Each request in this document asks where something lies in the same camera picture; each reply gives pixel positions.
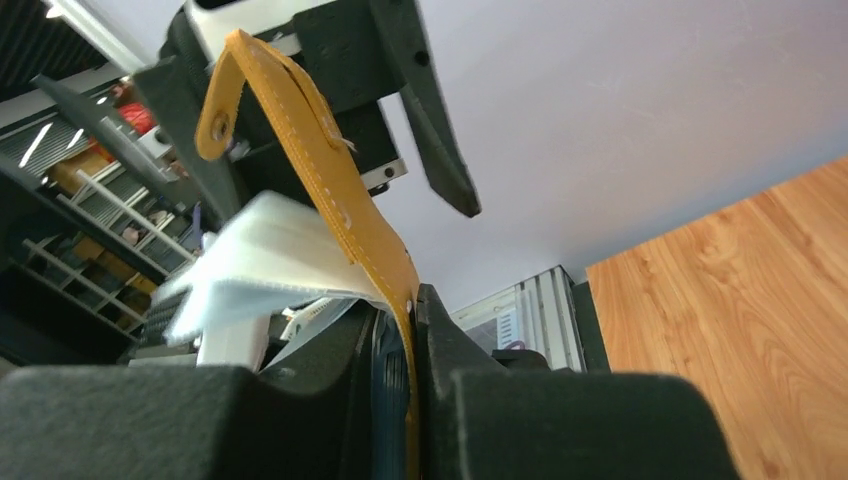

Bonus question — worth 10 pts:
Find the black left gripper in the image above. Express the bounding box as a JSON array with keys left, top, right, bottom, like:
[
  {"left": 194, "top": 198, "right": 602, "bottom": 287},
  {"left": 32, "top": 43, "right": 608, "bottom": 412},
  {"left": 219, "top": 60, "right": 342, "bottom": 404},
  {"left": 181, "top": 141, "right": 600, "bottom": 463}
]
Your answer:
[{"left": 133, "top": 0, "right": 481, "bottom": 219}]

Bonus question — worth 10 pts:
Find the aluminium frame rail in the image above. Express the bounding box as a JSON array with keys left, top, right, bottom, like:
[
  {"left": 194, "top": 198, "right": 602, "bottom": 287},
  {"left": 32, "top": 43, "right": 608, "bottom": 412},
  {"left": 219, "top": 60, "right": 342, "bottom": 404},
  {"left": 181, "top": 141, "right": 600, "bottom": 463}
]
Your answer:
[
  {"left": 451, "top": 266, "right": 587, "bottom": 372},
  {"left": 44, "top": 0, "right": 156, "bottom": 74}
]

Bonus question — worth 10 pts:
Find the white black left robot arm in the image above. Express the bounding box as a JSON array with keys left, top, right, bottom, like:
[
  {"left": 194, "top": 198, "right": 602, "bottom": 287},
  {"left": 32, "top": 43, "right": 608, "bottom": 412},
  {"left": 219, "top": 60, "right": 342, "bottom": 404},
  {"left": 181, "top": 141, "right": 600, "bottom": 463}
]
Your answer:
[{"left": 138, "top": 1, "right": 481, "bottom": 369}]

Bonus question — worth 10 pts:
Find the yellow leather card holder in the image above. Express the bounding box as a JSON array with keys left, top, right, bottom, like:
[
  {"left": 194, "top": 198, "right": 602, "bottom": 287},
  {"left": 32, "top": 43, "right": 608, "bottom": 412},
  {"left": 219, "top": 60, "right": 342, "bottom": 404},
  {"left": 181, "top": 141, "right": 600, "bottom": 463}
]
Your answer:
[{"left": 195, "top": 29, "right": 421, "bottom": 479}]

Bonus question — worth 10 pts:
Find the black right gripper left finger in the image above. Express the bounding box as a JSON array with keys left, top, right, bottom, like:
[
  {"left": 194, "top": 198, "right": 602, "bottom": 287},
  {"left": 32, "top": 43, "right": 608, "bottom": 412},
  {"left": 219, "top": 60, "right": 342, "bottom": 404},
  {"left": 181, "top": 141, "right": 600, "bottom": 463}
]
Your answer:
[{"left": 1, "top": 303, "right": 376, "bottom": 479}]

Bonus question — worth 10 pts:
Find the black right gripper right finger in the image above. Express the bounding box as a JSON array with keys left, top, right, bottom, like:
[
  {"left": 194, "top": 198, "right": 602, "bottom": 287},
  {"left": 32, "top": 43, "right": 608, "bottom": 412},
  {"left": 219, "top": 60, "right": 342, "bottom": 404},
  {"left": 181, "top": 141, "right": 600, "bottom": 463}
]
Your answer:
[{"left": 415, "top": 284, "right": 738, "bottom": 479}]

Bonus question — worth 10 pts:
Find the aluminium frame rail left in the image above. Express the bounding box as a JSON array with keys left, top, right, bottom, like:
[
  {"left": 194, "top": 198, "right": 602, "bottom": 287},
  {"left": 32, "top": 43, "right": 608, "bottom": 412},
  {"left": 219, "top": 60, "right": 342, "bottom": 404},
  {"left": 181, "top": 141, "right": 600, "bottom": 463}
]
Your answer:
[{"left": 44, "top": 0, "right": 156, "bottom": 74}]

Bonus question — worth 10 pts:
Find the aluminium frame rail right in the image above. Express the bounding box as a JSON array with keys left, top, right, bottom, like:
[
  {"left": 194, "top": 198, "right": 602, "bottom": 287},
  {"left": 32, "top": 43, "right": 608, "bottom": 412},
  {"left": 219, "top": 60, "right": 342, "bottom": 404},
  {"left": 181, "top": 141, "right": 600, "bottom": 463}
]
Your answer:
[{"left": 451, "top": 266, "right": 587, "bottom": 372}]

